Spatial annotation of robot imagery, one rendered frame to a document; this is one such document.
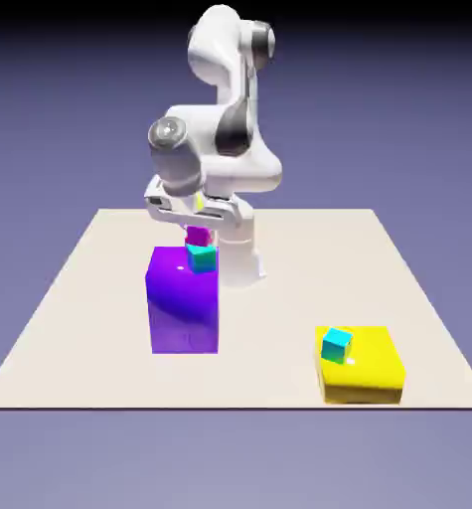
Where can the large yellow box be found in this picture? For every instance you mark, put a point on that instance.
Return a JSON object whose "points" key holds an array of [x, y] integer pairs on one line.
{"points": [[372, 366]]}

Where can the small magenta cube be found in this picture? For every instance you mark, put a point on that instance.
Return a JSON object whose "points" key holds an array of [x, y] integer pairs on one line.
{"points": [[197, 236]]}

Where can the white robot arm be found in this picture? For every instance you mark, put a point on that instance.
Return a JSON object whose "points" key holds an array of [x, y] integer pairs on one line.
{"points": [[235, 167]]}

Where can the large purple box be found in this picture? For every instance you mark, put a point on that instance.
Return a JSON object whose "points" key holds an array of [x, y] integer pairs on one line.
{"points": [[180, 310]]}

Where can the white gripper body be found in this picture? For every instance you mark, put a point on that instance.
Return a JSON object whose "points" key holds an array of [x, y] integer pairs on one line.
{"points": [[219, 216]]}

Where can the small cyan cube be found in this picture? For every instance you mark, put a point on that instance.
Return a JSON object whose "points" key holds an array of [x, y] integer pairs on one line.
{"points": [[335, 345], [202, 259]]}

